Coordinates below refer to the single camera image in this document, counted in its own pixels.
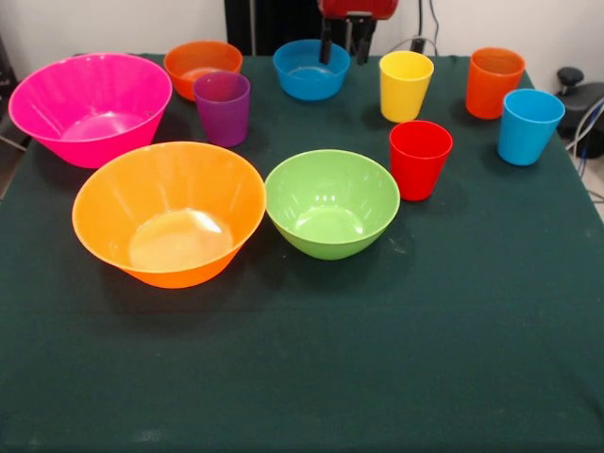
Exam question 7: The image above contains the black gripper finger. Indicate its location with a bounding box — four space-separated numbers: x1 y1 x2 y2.
319 18 336 65
354 16 378 66

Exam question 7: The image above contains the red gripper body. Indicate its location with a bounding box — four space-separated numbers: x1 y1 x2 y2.
316 0 396 21

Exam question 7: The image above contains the blue bowl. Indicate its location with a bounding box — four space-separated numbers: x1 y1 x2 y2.
272 39 352 102

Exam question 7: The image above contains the yellow cup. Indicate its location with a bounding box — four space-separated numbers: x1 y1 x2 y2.
378 50 435 124

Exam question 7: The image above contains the purple cup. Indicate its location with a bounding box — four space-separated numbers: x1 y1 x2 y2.
193 71 251 148

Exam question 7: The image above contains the orange cup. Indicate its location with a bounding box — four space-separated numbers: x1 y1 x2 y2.
465 46 527 121

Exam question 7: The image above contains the red cup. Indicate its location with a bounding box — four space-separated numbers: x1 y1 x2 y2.
388 120 454 203

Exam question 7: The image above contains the small dark orange bowl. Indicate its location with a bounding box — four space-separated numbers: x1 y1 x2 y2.
163 40 244 103

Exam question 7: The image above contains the green bowl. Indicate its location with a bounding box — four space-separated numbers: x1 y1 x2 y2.
264 149 401 261

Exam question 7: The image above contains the blue cup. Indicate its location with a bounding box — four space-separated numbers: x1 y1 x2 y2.
496 89 566 167

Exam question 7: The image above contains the black round knob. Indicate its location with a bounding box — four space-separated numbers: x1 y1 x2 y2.
556 67 586 97

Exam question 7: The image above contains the black round base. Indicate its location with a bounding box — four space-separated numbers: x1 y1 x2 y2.
559 82 604 159

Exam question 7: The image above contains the large orange bowl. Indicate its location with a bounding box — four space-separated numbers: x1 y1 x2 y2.
71 141 268 290

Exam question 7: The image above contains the large pink bowl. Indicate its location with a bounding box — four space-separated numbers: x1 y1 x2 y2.
8 52 174 170

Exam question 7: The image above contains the dark green table cloth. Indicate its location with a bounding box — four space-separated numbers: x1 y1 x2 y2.
0 52 604 453

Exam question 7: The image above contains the black equipment box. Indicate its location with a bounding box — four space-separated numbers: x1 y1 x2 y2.
0 32 20 95

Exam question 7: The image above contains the black hanging cable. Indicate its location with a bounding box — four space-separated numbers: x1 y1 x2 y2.
427 0 443 56

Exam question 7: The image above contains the white cable bundle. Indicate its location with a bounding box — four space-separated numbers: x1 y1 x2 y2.
564 96 604 161

